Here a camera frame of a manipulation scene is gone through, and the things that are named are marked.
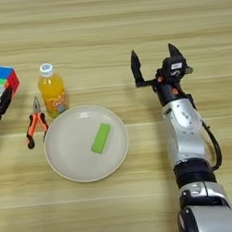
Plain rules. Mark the round beige plate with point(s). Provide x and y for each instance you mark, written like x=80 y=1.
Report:
x=75 y=158

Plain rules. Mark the multicolour puzzle cube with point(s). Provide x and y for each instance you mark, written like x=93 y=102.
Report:
x=0 y=79

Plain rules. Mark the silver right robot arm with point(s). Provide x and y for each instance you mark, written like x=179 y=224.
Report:
x=187 y=138

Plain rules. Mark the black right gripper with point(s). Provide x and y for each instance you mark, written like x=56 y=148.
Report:
x=171 y=91

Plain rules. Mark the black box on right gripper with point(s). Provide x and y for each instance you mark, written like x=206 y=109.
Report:
x=174 y=68

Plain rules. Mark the orange juice bottle white cap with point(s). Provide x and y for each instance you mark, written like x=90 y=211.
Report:
x=52 y=90

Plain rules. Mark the green rectangular block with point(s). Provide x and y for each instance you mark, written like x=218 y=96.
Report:
x=101 y=138

